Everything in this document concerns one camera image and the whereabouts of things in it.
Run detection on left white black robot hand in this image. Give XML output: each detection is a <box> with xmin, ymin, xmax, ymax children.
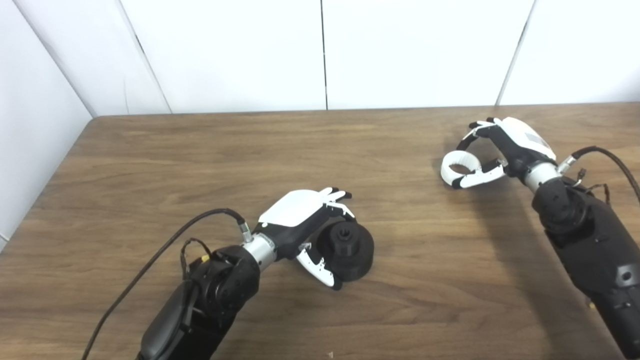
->
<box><xmin>252</xmin><ymin>187</ymin><xmax>357</xmax><ymax>291</ymax></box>

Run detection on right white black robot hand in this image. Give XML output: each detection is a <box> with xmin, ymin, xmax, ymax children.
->
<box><xmin>451</xmin><ymin>117</ymin><xmax>558</xmax><ymax>190</ymax></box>

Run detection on white plastic ring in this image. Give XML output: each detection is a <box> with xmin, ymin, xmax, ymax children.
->
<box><xmin>440</xmin><ymin>150</ymin><xmax>482</xmax><ymax>188</ymax></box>

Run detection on round black plastic part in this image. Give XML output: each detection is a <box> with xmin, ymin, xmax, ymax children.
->
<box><xmin>316</xmin><ymin>222</ymin><xmax>375</xmax><ymax>281</ymax></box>

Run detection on thin right arm wire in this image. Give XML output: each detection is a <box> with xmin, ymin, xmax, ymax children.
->
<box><xmin>575</xmin><ymin>169</ymin><xmax>612</xmax><ymax>206</ymax></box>

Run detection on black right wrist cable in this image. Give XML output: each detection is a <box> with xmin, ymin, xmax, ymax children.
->
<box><xmin>557</xmin><ymin>145</ymin><xmax>640</xmax><ymax>203</ymax></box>

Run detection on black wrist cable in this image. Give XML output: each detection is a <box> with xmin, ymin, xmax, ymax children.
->
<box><xmin>557</xmin><ymin>145</ymin><xmax>640</xmax><ymax>203</ymax></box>
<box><xmin>81</xmin><ymin>208</ymin><xmax>253</xmax><ymax>360</ymax></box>

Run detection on thin left wire yellow plug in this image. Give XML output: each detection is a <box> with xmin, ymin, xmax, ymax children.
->
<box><xmin>180</xmin><ymin>238</ymin><xmax>213</xmax><ymax>281</ymax></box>

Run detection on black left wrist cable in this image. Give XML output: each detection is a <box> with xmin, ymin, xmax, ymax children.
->
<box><xmin>81</xmin><ymin>208</ymin><xmax>253</xmax><ymax>360</ymax></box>

